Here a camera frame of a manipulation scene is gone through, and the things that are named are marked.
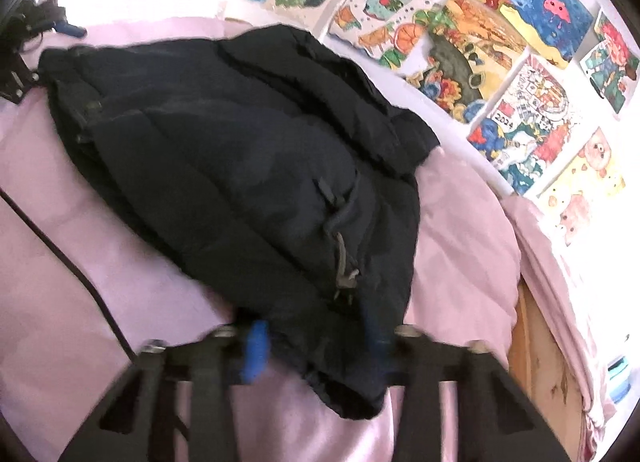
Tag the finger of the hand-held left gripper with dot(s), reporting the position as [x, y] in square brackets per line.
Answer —
[72, 31]

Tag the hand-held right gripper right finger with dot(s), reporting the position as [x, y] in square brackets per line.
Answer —
[425, 372]

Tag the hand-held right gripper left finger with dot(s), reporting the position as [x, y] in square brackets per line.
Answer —
[256, 349]

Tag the black padded jacket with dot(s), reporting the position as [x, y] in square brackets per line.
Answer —
[225, 157]

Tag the pink bed cover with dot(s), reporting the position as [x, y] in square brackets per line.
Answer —
[465, 252]

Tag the folded pink blanket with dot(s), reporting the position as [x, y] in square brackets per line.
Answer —
[560, 282]

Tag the light blue container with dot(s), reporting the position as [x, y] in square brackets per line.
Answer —
[619, 379]

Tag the pigs and chicks drawing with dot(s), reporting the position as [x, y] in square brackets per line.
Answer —
[582, 187]

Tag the city and dragon drawing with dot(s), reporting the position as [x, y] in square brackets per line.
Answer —
[525, 127]

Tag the drinks and oranges drawing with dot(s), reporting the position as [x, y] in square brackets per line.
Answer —
[385, 22]

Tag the autumn landscape drawing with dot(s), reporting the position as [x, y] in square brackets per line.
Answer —
[465, 57]

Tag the red-haired figure drawing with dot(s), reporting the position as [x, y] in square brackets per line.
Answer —
[612, 62]

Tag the pink jellyfish drawing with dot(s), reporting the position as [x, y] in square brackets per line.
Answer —
[550, 15]

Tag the wooden bed frame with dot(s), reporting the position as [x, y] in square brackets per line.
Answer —
[545, 367]

